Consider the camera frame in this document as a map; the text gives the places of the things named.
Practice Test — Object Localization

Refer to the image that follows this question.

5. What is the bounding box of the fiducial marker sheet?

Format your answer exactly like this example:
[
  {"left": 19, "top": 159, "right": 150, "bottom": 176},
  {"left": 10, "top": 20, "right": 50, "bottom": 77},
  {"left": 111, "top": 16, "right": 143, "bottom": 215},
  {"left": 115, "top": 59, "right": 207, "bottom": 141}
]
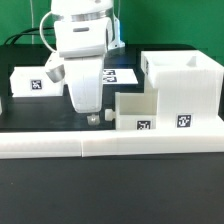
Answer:
[{"left": 103, "top": 69, "right": 138, "bottom": 85}]

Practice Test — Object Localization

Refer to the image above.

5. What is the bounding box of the white L-shaped fence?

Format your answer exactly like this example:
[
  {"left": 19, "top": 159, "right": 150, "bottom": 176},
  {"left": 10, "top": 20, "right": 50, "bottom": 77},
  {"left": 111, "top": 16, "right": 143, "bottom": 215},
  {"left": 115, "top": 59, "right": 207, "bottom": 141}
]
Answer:
[{"left": 0, "top": 129, "right": 224, "bottom": 159}]

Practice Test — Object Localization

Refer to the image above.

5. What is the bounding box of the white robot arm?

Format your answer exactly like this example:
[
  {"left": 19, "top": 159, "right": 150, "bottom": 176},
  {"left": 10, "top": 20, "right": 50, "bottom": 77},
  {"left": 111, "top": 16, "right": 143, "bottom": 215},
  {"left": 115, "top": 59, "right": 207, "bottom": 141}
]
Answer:
[{"left": 45, "top": 0, "right": 125, "bottom": 125}]

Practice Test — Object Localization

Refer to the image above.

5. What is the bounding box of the white drawer tray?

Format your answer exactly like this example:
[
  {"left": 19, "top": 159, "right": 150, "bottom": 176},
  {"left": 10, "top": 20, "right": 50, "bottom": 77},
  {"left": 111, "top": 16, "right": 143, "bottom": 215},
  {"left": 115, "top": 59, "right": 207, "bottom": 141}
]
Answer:
[
  {"left": 105, "top": 91, "right": 157, "bottom": 130},
  {"left": 10, "top": 66, "right": 64, "bottom": 97}
]

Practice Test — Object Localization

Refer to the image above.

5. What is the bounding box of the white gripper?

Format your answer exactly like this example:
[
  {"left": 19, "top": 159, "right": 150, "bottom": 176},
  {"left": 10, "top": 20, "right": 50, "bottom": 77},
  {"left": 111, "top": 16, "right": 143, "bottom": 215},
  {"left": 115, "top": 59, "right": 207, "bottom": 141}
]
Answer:
[{"left": 64, "top": 56, "right": 104, "bottom": 126}]

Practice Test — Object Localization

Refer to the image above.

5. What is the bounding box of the white drawer cabinet box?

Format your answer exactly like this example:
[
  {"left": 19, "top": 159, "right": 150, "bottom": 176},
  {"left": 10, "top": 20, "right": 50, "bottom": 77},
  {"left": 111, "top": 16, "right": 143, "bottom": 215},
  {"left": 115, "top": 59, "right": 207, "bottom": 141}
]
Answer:
[{"left": 141, "top": 50, "right": 224, "bottom": 129}]

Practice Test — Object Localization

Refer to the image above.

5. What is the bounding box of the white front drawer tray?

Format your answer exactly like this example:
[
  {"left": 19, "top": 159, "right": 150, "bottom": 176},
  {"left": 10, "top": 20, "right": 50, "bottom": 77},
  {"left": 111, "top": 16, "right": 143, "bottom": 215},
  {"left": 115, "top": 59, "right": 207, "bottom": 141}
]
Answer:
[{"left": 105, "top": 91, "right": 157, "bottom": 130}]

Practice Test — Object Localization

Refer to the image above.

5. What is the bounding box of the black cable bundle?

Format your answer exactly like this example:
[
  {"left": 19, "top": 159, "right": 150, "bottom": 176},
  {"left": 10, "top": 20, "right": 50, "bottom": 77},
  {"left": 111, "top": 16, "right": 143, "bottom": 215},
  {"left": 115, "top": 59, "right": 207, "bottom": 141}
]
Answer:
[{"left": 2, "top": 26, "right": 56, "bottom": 46}]

